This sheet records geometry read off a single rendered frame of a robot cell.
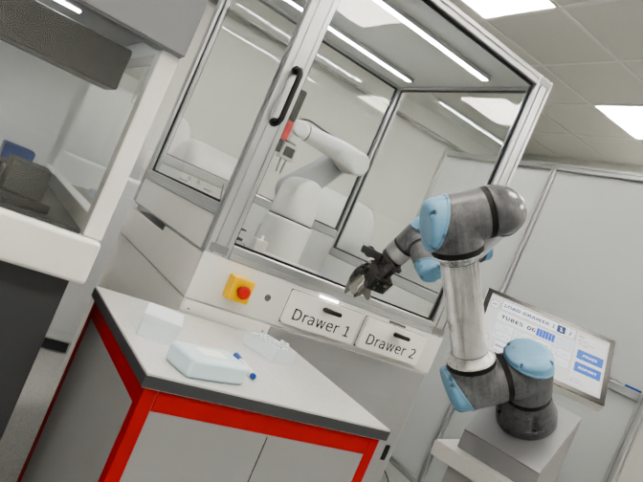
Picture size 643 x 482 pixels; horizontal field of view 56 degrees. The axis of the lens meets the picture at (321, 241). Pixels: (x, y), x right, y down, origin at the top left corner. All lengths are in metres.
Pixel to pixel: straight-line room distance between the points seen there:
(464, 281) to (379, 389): 0.98
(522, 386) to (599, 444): 1.69
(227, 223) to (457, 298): 0.74
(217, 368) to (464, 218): 0.59
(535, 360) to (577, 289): 1.92
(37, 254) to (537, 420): 1.22
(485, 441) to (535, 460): 0.12
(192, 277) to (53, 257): 0.49
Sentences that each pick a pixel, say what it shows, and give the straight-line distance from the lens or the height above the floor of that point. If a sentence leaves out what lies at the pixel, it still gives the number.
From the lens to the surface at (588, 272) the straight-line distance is 3.42.
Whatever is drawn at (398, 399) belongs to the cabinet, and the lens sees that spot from 2.34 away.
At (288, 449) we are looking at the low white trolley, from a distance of 1.40.
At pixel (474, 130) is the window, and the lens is 2.27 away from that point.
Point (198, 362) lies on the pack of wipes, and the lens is 1.23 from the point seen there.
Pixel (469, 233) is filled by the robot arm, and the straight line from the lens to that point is 1.32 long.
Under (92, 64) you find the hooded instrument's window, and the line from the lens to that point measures 1.43.
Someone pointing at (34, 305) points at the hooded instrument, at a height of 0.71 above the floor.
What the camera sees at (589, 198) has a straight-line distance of 3.59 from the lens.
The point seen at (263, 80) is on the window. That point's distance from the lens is 1.96.
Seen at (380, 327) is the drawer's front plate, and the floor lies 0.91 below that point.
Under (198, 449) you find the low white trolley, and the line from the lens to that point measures 1.31.
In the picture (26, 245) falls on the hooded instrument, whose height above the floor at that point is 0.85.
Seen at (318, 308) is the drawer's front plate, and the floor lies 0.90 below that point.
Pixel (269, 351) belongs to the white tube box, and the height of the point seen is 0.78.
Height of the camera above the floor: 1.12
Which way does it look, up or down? level
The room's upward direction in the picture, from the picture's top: 23 degrees clockwise
